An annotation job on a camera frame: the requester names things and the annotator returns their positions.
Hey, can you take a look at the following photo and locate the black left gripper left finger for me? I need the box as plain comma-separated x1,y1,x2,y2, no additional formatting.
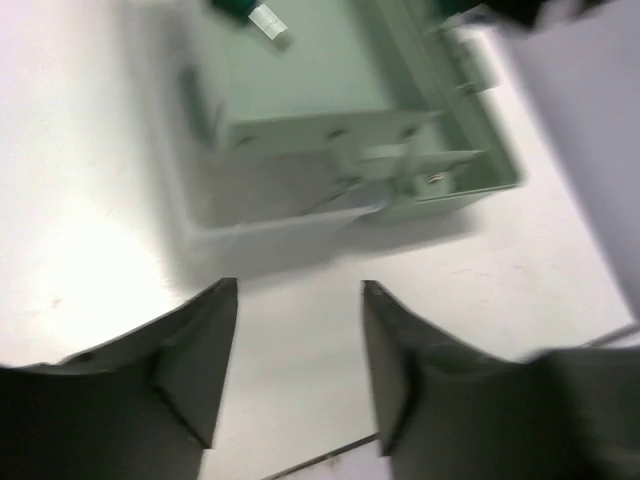
1,278,238,479

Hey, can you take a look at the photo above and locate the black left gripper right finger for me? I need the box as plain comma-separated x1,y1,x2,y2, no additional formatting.
362,281,639,479

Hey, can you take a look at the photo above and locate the green plastic toolbox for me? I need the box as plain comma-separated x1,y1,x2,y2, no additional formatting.
139,1,521,276

